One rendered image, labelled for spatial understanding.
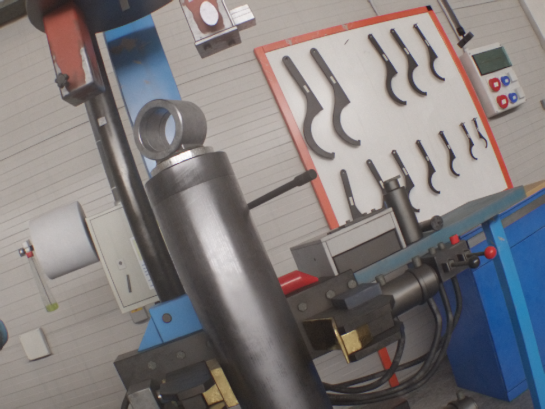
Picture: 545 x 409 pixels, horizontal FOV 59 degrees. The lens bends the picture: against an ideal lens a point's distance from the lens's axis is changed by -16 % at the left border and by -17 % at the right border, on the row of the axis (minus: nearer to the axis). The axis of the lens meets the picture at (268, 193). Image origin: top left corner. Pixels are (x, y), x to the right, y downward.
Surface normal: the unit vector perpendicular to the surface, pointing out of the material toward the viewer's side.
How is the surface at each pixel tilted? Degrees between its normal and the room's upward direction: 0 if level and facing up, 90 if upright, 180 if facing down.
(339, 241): 90
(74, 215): 64
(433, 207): 90
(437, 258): 90
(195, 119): 98
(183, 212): 90
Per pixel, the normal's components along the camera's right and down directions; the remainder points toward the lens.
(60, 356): 0.18, -0.15
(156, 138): 0.85, -0.33
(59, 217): -0.07, -0.64
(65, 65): -0.04, -0.07
